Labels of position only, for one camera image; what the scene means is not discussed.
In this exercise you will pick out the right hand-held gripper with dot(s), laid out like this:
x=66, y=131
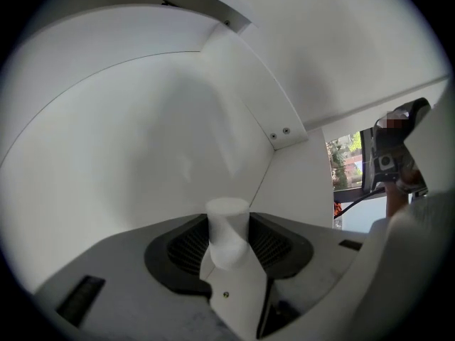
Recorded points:
x=385, y=162

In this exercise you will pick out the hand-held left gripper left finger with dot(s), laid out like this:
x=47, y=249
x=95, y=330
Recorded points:
x=117, y=297

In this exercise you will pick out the black framed window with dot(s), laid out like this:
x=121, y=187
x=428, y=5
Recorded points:
x=346, y=162

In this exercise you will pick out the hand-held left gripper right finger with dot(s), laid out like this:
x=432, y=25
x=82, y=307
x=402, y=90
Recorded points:
x=313, y=261

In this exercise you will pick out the white cabinet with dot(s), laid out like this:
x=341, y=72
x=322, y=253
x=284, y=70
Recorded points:
x=337, y=48

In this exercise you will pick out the white round object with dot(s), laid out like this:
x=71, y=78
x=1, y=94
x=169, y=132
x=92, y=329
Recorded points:
x=227, y=226

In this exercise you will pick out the person's right forearm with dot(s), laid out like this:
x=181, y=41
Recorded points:
x=396, y=201

